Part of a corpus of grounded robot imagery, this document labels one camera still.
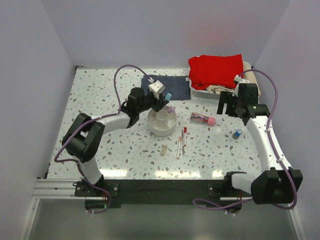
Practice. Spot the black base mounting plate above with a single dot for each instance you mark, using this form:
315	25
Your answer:
114	193

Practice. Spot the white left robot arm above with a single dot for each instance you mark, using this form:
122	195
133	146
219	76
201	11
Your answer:
83	138

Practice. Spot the beige eraser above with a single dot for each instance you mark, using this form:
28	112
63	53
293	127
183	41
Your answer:
163	150

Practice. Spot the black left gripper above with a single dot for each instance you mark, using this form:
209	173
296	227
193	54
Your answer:
158	103

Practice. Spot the pink glue stick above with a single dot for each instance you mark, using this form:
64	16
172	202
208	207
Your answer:
171	109

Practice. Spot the white plastic basket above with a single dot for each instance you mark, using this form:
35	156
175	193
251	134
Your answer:
202	93

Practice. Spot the dark blue folded cloth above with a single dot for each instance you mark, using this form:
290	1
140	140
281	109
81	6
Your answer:
177	86

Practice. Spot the white round divided organizer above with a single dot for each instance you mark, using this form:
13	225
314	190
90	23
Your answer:
162	123

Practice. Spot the red folded cloth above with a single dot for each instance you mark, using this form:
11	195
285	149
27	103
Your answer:
210	70

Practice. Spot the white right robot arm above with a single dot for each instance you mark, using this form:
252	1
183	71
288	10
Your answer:
278	182

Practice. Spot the grey thin pen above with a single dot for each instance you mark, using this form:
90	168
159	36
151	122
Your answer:
182	147

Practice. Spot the pink clear pencil case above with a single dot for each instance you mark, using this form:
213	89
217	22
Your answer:
202	119

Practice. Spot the white thin pen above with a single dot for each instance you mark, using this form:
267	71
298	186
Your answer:
145	148

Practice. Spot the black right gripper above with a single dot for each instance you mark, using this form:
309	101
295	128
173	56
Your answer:
225	96

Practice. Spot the beige folded cloth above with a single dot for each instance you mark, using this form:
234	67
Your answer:
250	76

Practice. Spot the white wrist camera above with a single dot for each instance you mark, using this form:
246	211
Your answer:
238	80
156	88

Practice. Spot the orange white pen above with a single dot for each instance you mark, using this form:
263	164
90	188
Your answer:
179	143

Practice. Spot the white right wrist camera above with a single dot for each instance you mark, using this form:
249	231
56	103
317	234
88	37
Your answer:
238	80

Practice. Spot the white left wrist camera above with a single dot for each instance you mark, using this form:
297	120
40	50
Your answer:
156	88

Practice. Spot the blue capped clear tube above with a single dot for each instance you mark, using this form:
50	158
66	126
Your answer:
168	97

